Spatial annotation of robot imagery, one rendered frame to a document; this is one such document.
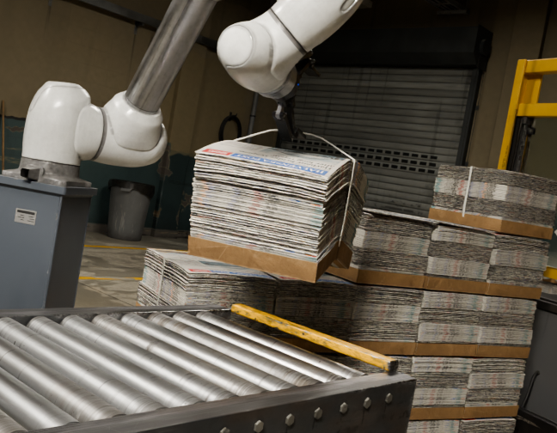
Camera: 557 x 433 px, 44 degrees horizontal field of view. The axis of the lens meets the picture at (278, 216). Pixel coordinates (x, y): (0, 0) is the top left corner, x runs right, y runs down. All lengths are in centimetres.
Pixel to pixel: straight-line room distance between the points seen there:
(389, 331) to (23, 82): 712
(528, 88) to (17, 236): 240
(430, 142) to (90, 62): 463
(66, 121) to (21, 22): 701
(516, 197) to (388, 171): 738
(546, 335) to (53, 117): 230
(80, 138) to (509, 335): 169
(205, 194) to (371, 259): 91
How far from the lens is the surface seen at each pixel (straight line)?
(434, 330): 244
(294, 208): 134
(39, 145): 190
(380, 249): 222
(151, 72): 188
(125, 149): 197
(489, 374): 269
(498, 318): 266
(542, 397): 331
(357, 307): 222
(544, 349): 329
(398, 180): 983
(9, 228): 193
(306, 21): 121
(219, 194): 140
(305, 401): 105
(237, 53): 118
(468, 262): 249
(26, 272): 192
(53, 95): 191
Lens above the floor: 111
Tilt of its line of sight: 3 degrees down
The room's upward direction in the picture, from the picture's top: 10 degrees clockwise
